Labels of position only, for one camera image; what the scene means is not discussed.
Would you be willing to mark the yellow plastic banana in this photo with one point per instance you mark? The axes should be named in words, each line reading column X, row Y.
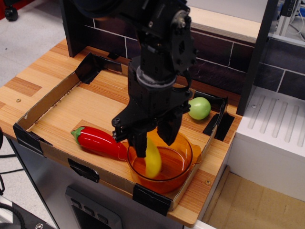
column 153, row 161

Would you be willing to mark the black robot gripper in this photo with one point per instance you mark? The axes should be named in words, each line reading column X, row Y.
column 152, row 105

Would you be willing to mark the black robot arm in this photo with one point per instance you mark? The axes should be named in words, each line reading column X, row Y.
column 167, row 51

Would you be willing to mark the cardboard fence with black tape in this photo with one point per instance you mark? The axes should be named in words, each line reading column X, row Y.
column 92, row 95

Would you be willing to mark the grey toy oven front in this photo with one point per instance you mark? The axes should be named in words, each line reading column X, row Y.
column 90, row 214

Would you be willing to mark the green plastic apple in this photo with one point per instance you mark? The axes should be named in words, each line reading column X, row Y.
column 200, row 108

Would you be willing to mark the dark wooden post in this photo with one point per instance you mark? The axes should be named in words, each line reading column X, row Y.
column 74, row 27

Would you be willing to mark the orange transparent plastic pot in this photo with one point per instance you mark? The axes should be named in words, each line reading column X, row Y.
column 178, row 160

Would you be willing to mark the white toy sink drainboard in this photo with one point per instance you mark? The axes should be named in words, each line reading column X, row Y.
column 269, row 144

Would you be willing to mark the red plastic chili pepper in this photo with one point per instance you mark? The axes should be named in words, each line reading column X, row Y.
column 99, row 141

